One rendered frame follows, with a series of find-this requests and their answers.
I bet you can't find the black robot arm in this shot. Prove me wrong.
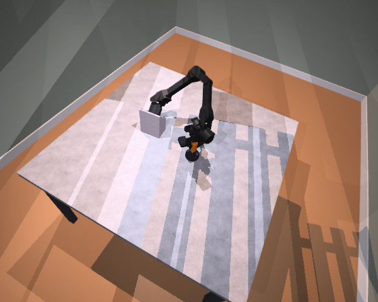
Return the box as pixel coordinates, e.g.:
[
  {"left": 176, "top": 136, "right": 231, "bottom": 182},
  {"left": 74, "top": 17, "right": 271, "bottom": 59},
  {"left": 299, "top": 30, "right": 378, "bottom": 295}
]
[{"left": 148, "top": 66, "right": 215, "bottom": 144}]

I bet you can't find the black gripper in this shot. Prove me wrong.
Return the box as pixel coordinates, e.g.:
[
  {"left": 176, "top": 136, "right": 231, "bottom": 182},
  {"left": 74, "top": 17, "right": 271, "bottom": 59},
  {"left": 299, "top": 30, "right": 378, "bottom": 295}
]
[{"left": 178, "top": 132, "right": 205, "bottom": 149}]

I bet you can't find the orange knob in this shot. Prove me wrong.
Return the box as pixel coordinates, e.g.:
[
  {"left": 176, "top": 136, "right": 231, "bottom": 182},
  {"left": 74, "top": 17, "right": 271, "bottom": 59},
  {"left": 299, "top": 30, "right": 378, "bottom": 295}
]
[{"left": 190, "top": 142, "right": 198, "bottom": 152}]

